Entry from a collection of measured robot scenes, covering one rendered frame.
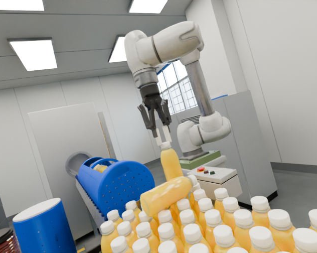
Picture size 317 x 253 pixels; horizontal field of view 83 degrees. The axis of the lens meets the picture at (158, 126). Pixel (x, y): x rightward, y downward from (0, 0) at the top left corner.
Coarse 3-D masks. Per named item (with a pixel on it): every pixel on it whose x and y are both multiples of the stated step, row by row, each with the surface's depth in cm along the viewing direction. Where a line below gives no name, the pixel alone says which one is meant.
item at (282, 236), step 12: (216, 204) 56; (204, 216) 51; (228, 216) 48; (252, 216) 46; (264, 216) 43; (180, 228) 50; (204, 228) 50; (240, 228) 41; (276, 228) 37; (288, 228) 36; (312, 228) 36; (180, 240) 45; (204, 240) 41; (240, 240) 40; (276, 240) 37; (288, 240) 36; (180, 252) 43; (216, 252) 38; (252, 252) 35; (264, 252) 33; (276, 252) 33; (300, 252) 31; (312, 252) 30
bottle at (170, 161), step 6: (168, 150) 69; (174, 150) 70; (162, 156) 69; (168, 156) 67; (174, 156) 68; (162, 162) 69; (168, 162) 67; (174, 162) 67; (168, 168) 67; (174, 168) 67; (180, 168) 69; (168, 174) 68; (174, 174) 67; (180, 174) 68; (168, 180) 68
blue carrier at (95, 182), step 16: (96, 160) 160; (112, 160) 122; (128, 160) 90; (80, 176) 137; (96, 176) 90; (112, 176) 81; (128, 176) 85; (144, 176) 89; (96, 192) 80; (112, 192) 80; (128, 192) 84; (112, 208) 79
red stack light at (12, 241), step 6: (12, 234) 30; (6, 240) 29; (12, 240) 29; (0, 246) 27; (6, 246) 28; (12, 246) 29; (18, 246) 31; (0, 252) 27; (6, 252) 28; (12, 252) 29; (18, 252) 30
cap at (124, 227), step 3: (123, 222) 54; (126, 222) 53; (129, 222) 53; (120, 225) 53; (123, 225) 52; (126, 225) 52; (129, 225) 52; (117, 228) 52; (120, 228) 51; (123, 228) 51; (126, 228) 51; (129, 228) 52; (120, 231) 51; (123, 231) 51; (126, 231) 51; (120, 234) 51
